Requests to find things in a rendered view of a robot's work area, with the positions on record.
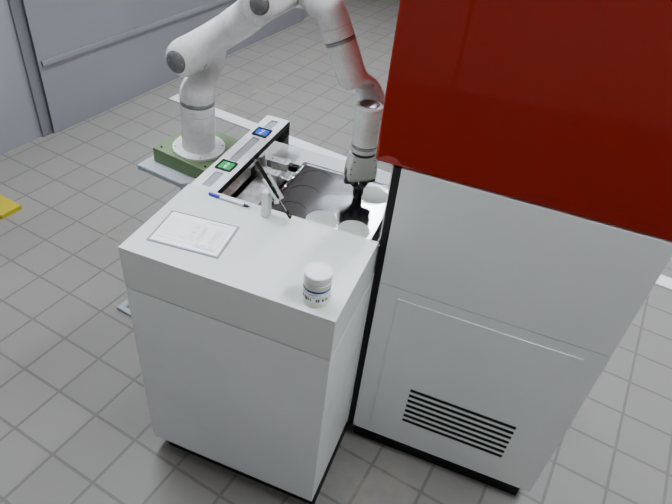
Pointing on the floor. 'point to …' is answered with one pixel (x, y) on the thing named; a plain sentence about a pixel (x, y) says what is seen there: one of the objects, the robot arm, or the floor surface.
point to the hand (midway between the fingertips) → (358, 191)
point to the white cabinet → (245, 394)
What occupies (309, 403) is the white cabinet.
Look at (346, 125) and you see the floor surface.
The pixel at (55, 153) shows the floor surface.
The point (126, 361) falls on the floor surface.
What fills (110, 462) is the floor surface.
